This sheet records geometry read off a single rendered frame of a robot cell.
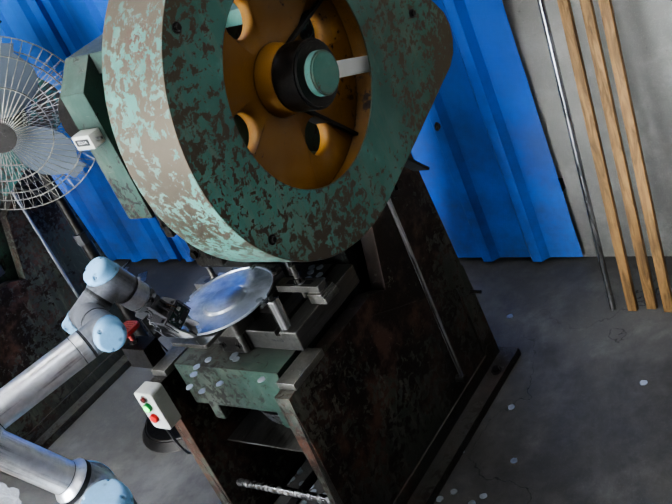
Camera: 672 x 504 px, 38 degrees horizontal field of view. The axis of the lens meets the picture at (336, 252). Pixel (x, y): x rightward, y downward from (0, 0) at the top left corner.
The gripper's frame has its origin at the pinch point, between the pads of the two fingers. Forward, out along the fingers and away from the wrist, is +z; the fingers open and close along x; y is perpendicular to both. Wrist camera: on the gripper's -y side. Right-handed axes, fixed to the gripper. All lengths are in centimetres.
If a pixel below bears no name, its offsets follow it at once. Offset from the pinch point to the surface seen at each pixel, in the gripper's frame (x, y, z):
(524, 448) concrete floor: 14, 44, 94
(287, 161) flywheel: 37, 37, -24
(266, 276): 23.0, 4.0, 11.3
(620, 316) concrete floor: 71, 45, 121
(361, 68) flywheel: 68, 38, -17
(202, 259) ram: 18.9, -4.0, -4.3
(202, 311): 7.8, -6.4, 4.9
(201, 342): -1.7, 4.3, 0.9
